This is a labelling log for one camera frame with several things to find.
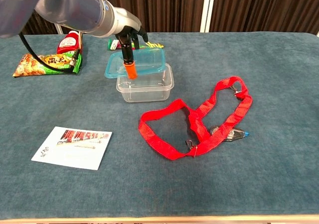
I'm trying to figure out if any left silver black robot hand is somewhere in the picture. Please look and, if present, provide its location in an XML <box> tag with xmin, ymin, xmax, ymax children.
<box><xmin>113</xmin><ymin>7</ymin><xmax>149</xmax><ymax>80</ymax></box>

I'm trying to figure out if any blue plastic lid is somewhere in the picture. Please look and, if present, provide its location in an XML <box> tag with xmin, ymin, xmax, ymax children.
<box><xmin>104</xmin><ymin>47</ymin><xmax>166</xmax><ymax>79</ymax></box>

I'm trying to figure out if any clear plastic container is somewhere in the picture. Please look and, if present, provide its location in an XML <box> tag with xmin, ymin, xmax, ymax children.
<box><xmin>116</xmin><ymin>63</ymin><xmax>175</xmax><ymax>104</ymax></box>

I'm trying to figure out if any colourful plastic picks bundle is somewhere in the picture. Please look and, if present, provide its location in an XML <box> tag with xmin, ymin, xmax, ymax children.
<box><xmin>107</xmin><ymin>39</ymin><xmax>165</xmax><ymax>52</ymax></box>

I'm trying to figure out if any dark brown pleated curtain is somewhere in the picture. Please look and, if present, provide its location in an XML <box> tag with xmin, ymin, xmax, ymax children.
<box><xmin>0</xmin><ymin>0</ymin><xmax>319</xmax><ymax>35</ymax></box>

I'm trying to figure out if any red ketchup bottle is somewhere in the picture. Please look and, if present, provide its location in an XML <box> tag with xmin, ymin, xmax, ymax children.
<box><xmin>56</xmin><ymin>30</ymin><xmax>83</xmax><ymax>55</ymax></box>

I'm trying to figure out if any green orange snack bag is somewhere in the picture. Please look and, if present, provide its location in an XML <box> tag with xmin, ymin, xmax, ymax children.
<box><xmin>12</xmin><ymin>50</ymin><xmax>83</xmax><ymax>78</ymax></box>

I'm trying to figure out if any white card with red print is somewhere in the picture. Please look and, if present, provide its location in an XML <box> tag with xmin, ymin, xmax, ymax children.
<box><xmin>31</xmin><ymin>126</ymin><xmax>113</xmax><ymax>171</ymax></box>

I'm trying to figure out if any teal table cloth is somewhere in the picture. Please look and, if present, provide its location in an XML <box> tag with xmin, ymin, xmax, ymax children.
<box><xmin>0</xmin><ymin>31</ymin><xmax>319</xmax><ymax>220</ymax></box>

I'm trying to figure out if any white wall pillar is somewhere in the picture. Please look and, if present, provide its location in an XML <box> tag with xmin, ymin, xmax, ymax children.
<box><xmin>199</xmin><ymin>0</ymin><xmax>217</xmax><ymax>33</ymax></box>

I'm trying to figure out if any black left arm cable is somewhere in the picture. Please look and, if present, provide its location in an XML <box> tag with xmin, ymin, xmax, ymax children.
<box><xmin>18</xmin><ymin>33</ymin><xmax>82</xmax><ymax>73</ymax></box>

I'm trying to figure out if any red lanyard strap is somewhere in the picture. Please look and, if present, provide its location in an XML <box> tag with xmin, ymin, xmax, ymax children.
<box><xmin>138</xmin><ymin>76</ymin><xmax>253</xmax><ymax>161</ymax></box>

